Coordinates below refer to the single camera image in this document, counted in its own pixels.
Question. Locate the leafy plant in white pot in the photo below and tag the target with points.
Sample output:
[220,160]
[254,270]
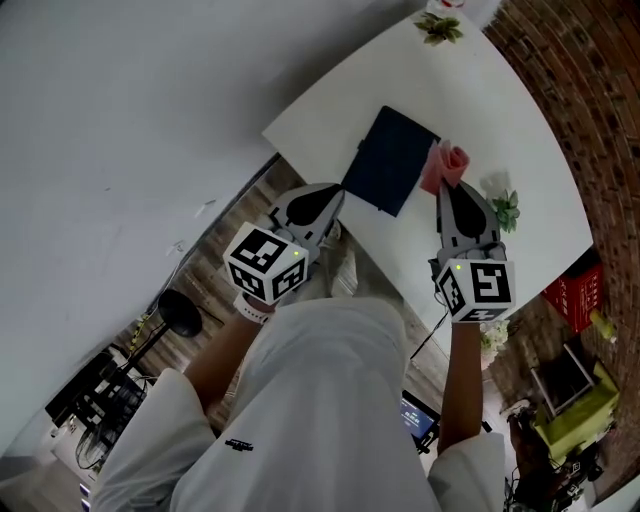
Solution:
[440,27]

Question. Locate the clear bottle with red label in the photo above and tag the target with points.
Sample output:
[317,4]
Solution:
[450,3]

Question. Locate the white wristwatch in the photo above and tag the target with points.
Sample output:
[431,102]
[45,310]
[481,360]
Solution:
[252,312]

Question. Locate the person's left forearm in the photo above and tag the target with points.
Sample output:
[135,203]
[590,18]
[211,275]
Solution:
[220,360]

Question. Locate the dark blue notebook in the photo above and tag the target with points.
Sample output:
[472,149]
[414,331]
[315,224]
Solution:
[387,160]

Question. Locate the person's right forearm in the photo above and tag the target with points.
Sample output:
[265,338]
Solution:
[462,380]

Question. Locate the person's white shirt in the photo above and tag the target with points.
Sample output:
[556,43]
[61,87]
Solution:
[310,410]

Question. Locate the pink cloth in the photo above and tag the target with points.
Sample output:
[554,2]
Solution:
[442,165]

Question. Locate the white metal frame stool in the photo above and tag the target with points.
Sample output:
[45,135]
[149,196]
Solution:
[565,380]

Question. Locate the lime green chair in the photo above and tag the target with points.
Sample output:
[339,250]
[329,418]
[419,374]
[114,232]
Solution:
[580,415]

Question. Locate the white wall plate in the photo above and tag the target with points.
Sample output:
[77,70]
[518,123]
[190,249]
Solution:
[205,207]
[175,247]

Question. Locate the black equipment rack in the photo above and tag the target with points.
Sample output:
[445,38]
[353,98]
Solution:
[95,400]

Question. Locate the red fire extinguisher box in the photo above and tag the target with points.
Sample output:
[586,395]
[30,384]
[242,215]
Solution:
[575,295]

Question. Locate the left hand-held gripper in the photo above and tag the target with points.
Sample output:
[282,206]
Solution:
[260,260]

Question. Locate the yellow-green bottle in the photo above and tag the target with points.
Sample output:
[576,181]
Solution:
[604,326]

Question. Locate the small green plant sprig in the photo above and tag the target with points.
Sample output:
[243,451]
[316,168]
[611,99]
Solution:
[506,210]

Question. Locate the white and pink flower bouquet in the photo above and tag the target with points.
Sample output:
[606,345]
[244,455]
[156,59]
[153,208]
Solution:
[494,340]

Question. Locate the person's grey trousers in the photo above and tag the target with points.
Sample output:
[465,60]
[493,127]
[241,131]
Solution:
[334,272]

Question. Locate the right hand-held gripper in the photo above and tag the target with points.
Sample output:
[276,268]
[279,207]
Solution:
[480,287]

